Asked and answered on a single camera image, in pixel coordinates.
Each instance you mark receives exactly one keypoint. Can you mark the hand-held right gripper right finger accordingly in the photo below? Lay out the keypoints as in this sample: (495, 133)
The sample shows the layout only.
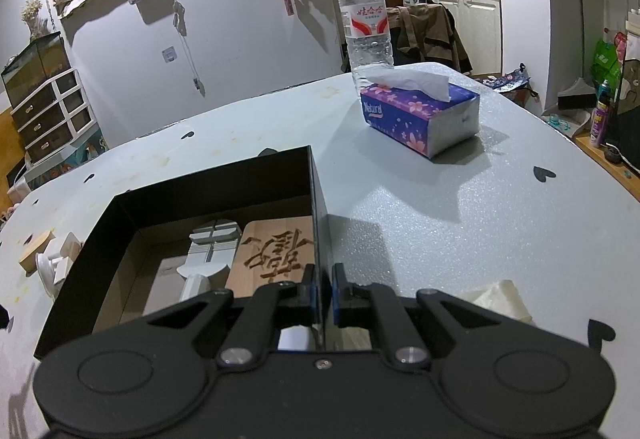
(338, 299)

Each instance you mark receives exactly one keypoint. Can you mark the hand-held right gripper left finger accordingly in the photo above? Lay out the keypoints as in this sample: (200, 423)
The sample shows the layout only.
(311, 294)

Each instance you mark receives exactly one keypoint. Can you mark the carved wooden plaque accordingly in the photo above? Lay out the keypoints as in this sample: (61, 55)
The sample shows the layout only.
(275, 254)

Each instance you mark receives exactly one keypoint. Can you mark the black cardboard box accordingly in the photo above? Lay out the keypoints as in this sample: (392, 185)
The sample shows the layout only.
(210, 179)

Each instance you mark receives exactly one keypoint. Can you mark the folded white tissue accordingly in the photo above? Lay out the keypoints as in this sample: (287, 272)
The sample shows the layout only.
(497, 301)

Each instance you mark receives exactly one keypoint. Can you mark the purple tissue pack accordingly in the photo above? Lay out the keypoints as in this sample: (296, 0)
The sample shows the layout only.
(425, 116)

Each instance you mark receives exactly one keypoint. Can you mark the white charger plug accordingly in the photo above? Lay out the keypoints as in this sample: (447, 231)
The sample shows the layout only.
(52, 274)

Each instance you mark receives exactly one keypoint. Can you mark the clear water bottle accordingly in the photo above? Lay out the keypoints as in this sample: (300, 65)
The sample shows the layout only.
(365, 29)

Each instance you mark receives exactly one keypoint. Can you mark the patterned storage box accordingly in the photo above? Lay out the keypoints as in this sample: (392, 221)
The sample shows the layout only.
(70, 156)

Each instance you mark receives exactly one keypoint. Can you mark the blue patterned bag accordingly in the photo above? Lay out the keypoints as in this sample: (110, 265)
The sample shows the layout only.
(507, 79)

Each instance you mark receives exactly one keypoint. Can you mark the rounded wooden block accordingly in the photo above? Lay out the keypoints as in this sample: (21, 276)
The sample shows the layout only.
(36, 253)

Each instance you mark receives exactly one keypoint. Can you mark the brown jacket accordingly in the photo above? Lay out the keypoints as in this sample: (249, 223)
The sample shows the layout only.
(430, 36)

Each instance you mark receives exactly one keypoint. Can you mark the dark dustpan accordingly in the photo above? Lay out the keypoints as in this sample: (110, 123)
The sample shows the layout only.
(577, 96)

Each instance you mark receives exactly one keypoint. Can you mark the white drawer unit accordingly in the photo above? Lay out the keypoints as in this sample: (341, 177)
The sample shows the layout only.
(50, 116)

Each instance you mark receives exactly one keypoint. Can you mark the purple spray can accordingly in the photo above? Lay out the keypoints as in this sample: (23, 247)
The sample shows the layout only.
(600, 116)

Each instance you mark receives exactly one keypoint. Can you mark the glass fish tank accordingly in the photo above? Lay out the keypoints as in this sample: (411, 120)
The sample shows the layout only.
(35, 69)

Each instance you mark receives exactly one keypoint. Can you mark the green plastic bags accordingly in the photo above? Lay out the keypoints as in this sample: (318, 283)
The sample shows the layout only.
(607, 61)

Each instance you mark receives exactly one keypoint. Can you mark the dried flower bouquet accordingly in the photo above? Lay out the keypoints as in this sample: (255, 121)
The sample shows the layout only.
(34, 16)

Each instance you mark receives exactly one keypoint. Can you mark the white wall socket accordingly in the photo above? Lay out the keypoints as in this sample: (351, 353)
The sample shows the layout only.
(169, 55)

